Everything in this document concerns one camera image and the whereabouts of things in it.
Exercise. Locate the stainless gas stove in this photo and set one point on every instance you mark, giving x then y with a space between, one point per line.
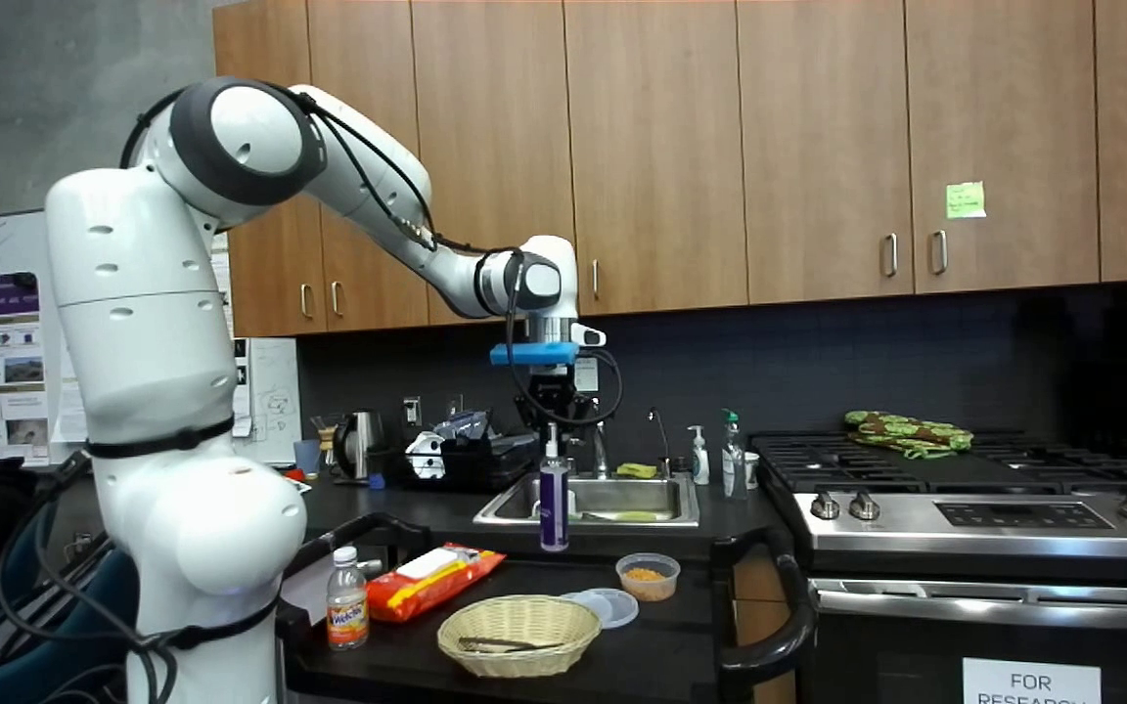
981 523

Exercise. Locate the green sticky note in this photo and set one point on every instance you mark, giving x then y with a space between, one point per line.
963 201

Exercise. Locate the white soap dispenser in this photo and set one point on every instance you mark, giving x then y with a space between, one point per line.
699 461

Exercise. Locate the stainless steel sink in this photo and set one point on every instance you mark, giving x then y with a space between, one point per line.
642 504

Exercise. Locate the black dish rack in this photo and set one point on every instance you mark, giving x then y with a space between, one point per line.
479 455

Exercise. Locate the woven wicker basket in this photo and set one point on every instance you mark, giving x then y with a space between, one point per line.
517 660

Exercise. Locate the stainless steel toaster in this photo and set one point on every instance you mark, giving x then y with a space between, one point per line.
356 446

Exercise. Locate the purple pump bottle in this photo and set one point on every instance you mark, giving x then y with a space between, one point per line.
552 512

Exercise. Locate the orange sanitizing wipes pack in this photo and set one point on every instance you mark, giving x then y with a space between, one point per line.
431 581

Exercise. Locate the clear plastic lid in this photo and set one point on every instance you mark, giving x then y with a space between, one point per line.
612 609

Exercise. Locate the small white cup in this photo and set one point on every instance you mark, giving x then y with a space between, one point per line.
750 470

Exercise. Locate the white printed sign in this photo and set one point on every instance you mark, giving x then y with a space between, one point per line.
1029 684

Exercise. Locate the white paper sheet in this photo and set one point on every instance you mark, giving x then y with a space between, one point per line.
305 594

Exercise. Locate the wooden upper cabinets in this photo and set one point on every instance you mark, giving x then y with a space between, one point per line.
723 143

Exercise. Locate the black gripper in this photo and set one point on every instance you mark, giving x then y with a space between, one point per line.
552 384

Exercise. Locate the yellow green sponge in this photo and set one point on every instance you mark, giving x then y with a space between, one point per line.
635 470

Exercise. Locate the blue wrist mount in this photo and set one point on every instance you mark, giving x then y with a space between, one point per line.
528 354

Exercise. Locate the black kitchen counter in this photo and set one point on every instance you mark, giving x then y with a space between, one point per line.
446 504

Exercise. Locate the clear spray bottle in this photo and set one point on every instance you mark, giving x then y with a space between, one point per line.
733 463

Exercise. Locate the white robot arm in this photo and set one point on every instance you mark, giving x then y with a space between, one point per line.
145 326

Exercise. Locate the blue office chair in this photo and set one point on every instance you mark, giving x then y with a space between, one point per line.
17 626

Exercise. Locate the orange juice bottle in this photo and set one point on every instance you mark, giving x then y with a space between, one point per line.
347 612

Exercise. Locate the black utility cart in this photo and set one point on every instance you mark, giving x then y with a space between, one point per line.
665 651

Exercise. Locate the green vegetables on stove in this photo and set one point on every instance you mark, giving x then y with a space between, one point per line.
908 432

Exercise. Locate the clear plastic food container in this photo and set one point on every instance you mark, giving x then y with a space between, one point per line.
647 581

